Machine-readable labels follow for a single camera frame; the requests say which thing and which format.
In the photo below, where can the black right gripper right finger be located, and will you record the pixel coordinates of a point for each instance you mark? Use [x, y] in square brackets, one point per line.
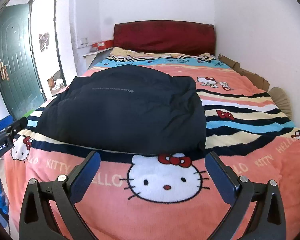
[268, 218]

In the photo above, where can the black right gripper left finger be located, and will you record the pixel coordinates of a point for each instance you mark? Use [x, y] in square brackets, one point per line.
[36, 218]

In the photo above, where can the navy blue puffer jacket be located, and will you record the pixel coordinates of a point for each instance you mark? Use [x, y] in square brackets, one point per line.
[130, 109]

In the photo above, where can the green metal door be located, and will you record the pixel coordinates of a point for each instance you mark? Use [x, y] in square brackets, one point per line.
[19, 83]

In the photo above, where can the pink Hello Kitty blanket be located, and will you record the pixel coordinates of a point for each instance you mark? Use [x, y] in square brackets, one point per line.
[171, 196]

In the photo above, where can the white bedside shelf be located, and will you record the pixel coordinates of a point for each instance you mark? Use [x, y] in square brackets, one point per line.
[93, 58]

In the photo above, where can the beige round cushion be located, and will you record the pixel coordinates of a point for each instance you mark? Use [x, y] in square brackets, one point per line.
[281, 100]

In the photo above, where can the brown cardboard sheet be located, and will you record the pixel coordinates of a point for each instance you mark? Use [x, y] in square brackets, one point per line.
[258, 81]

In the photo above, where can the red and white box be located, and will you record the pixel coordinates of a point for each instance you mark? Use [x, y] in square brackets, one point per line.
[102, 45]

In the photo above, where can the dark red headboard cushion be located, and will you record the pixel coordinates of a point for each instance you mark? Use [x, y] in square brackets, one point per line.
[165, 36]

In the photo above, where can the white wall socket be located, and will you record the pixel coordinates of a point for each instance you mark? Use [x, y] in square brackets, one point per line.
[83, 41]

